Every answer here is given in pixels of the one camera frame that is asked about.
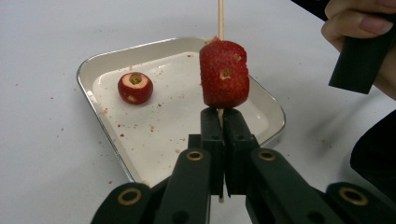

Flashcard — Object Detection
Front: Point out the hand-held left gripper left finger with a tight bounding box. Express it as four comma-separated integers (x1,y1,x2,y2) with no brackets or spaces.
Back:
153,106,226,224

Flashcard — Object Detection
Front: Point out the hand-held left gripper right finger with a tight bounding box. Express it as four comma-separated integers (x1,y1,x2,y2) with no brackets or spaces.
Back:
223,107,347,224

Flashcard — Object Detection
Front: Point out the white square metal tray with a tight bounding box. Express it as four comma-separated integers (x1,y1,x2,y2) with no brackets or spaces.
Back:
76,36,287,189

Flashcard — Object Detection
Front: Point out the cored red strawberry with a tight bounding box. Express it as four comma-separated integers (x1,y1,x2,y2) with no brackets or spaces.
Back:
117,71,154,105
198,37,251,110

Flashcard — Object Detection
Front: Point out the thin wooden skewer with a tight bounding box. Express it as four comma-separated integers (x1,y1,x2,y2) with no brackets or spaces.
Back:
217,0,226,204

